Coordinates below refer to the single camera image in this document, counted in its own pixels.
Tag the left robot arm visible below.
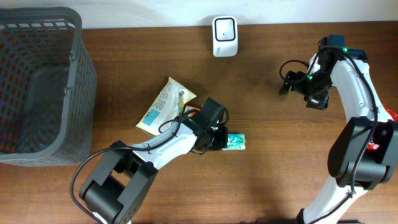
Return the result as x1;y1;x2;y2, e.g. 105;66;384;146
70;98;229;223

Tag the red snack bag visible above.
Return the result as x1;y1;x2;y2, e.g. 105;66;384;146
365;104;398;151

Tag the white barcode scanner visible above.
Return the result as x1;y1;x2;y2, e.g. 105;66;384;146
212;16;238;57

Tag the orange tissue pack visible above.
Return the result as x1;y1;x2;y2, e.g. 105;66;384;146
184;105;199;113

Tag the grey plastic mesh basket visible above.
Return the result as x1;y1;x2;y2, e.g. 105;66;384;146
1;7;97;167

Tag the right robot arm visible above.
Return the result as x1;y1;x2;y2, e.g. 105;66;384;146
279;34;397;223

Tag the teal tissue pack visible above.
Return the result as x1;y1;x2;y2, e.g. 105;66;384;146
223;133;246;150

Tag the cream noodle packet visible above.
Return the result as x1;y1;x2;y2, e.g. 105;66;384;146
136;77;197;136

